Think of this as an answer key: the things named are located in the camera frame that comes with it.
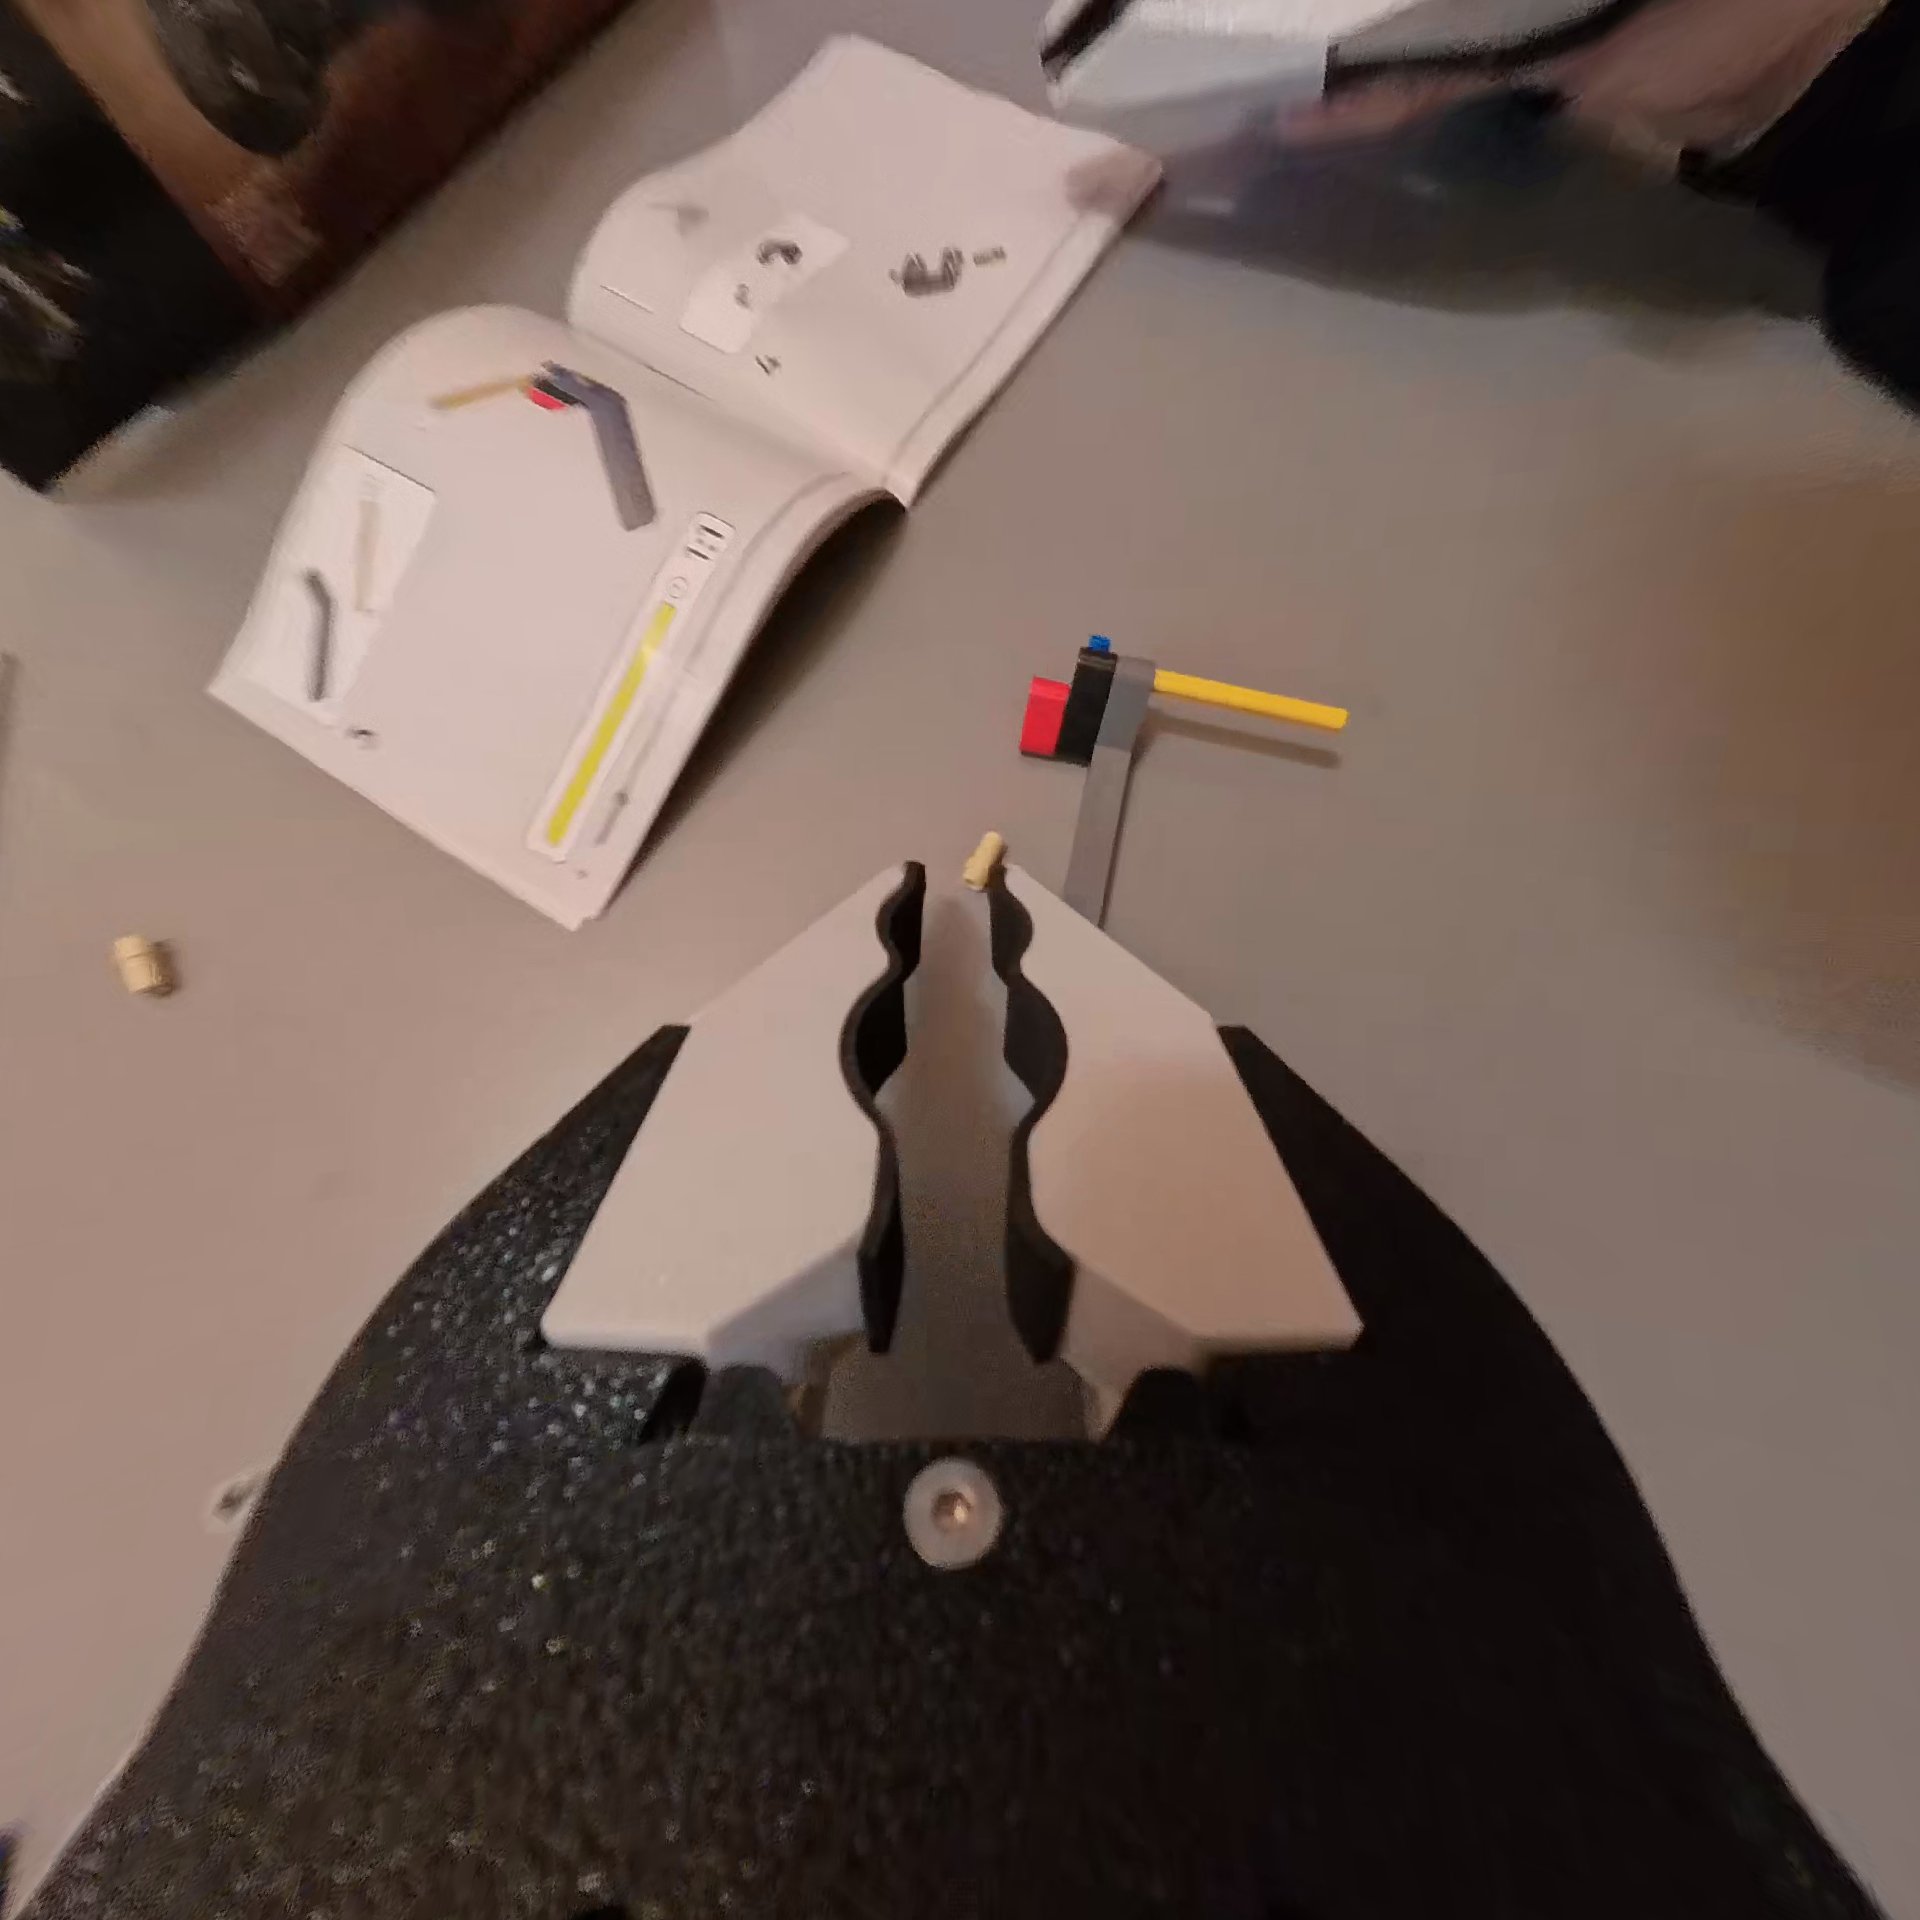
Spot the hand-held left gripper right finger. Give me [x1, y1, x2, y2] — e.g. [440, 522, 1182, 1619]
[983, 864, 1363, 1442]

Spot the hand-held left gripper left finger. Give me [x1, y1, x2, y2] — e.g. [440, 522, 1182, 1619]
[540, 861, 927, 1425]

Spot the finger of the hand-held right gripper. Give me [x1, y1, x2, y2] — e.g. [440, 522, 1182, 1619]
[1040, 0, 1340, 121]

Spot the lego assembly with yellow axle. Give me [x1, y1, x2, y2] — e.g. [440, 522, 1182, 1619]
[1020, 635, 1347, 928]

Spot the person's right hand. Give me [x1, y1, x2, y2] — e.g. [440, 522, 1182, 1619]
[1560, 0, 1880, 159]

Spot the open instruction booklet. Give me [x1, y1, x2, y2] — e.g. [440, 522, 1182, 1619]
[206, 35, 1162, 932]

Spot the dark printed box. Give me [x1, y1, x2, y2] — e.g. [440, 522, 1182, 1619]
[0, 0, 630, 495]

